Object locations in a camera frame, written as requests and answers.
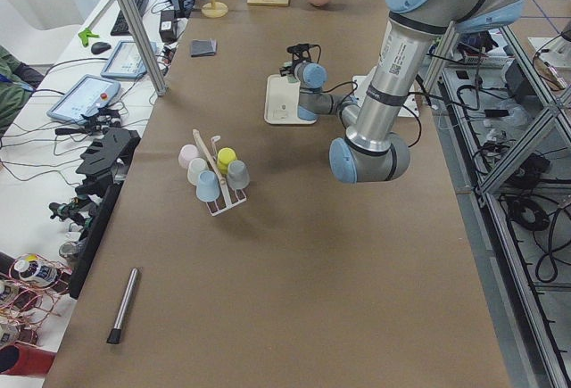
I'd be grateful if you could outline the light blue plastic cup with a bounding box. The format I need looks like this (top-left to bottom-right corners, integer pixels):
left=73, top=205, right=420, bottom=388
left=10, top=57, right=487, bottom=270
left=196, top=170, right=220, bottom=202

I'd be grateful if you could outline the folded grey cloth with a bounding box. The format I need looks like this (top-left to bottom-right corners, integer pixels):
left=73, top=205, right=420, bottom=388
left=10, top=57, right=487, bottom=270
left=190, top=39, right=218, bottom=57

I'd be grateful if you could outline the pink plastic cup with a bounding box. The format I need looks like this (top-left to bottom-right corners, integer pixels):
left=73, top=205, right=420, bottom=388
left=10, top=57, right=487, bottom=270
left=178, top=144, right=200, bottom=169

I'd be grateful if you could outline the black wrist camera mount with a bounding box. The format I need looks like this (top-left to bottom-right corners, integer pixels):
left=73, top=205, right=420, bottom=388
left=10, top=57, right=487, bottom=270
left=286, top=43, right=319, bottom=63

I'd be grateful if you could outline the cream white plastic cup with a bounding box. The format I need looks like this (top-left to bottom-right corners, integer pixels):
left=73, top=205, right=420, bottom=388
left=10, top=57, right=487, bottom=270
left=187, top=157, right=210, bottom=186

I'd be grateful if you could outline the black computer mouse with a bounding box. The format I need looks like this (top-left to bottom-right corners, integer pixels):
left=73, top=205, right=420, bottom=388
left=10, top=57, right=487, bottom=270
left=91, top=42, right=112, bottom=55

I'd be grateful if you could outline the grey plastic cup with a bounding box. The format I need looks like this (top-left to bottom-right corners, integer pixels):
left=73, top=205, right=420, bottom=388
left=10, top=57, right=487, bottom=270
left=227, top=160, right=250, bottom=190

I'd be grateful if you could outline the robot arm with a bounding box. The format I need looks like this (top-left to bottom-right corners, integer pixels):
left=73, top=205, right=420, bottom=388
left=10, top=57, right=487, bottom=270
left=281, top=0, right=524, bottom=184

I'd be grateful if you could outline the yellow plastic cup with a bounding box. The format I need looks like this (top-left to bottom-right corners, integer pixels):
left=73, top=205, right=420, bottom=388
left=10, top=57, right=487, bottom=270
left=217, top=147, right=237, bottom=171

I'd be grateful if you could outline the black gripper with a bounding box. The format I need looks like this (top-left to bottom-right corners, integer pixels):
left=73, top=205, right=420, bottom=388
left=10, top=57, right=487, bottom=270
left=279, top=61, right=295, bottom=77

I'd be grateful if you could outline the cream rabbit print tray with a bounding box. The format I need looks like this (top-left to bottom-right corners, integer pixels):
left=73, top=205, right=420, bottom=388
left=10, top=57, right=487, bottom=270
left=264, top=74, right=318, bottom=125

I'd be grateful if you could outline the blue teach pendant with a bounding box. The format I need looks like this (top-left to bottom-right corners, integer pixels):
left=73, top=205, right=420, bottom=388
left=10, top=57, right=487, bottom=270
left=46, top=75, right=120, bottom=124
left=100, top=40, right=146, bottom=80

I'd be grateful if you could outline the aluminium frame post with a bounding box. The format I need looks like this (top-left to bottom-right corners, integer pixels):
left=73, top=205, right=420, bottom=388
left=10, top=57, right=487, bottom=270
left=117, top=0, right=167, bottom=97

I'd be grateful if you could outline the white wire cup rack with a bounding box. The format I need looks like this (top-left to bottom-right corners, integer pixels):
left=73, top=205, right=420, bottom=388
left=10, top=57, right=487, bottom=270
left=193, top=128, right=247, bottom=217

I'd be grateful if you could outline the black keyboard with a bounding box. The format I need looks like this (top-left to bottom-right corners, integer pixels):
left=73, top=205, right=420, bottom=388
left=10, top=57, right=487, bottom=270
left=109, top=0, right=150, bottom=37

